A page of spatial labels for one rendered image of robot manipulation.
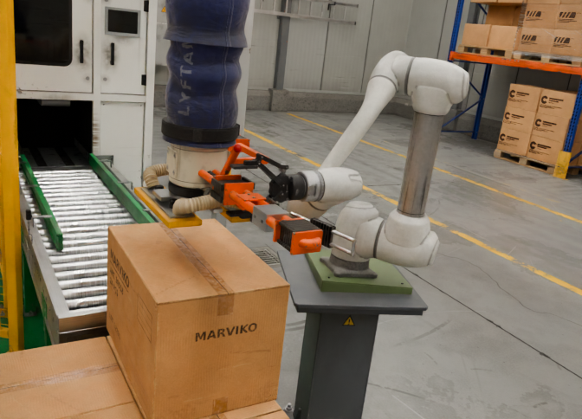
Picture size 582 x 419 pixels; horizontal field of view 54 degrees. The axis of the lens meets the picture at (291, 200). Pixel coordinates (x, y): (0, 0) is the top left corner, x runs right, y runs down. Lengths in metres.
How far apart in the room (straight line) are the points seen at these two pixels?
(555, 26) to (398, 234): 7.73
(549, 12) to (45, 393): 8.85
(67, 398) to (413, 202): 1.30
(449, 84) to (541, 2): 7.91
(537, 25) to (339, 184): 8.34
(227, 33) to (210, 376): 0.97
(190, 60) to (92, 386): 1.04
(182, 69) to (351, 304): 1.01
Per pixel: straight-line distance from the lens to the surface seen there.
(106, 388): 1.93
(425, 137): 2.02
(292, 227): 1.21
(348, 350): 2.32
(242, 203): 1.41
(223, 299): 1.61
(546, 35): 9.68
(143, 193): 1.82
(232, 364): 1.74
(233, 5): 1.60
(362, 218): 2.14
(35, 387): 1.97
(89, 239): 3.03
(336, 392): 2.42
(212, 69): 1.60
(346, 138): 1.87
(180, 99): 1.63
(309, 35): 12.50
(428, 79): 1.98
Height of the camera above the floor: 1.66
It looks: 17 degrees down
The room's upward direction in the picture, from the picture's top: 6 degrees clockwise
